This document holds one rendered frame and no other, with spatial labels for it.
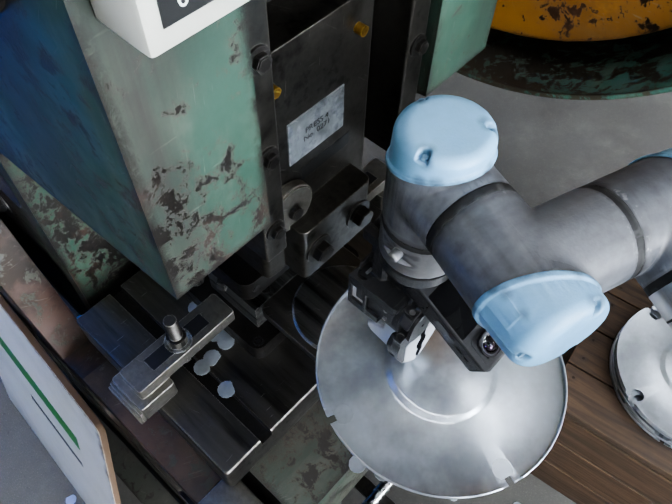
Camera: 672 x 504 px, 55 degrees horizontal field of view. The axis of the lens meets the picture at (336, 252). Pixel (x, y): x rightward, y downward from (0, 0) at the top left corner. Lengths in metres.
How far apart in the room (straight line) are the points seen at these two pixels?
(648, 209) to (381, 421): 0.38
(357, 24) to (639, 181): 0.25
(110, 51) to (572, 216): 0.30
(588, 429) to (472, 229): 0.89
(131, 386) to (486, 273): 0.50
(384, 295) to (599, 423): 0.74
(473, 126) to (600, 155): 1.72
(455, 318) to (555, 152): 1.56
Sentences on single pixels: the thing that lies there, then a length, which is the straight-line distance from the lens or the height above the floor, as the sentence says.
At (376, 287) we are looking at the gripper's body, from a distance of 0.62.
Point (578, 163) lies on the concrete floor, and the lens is 2.12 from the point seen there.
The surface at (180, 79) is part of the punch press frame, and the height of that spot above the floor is 1.24.
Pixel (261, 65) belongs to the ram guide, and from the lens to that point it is 0.41.
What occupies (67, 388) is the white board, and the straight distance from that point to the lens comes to 1.03.
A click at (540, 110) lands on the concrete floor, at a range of 2.24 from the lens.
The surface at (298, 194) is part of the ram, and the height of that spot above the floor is 1.01.
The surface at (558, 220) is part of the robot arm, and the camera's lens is 0.45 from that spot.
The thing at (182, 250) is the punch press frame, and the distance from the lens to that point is 0.45.
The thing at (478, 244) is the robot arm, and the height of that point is 1.13.
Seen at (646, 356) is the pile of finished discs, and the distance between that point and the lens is 1.34.
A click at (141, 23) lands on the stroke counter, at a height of 1.31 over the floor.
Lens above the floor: 1.47
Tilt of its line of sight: 56 degrees down
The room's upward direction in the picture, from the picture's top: 2 degrees clockwise
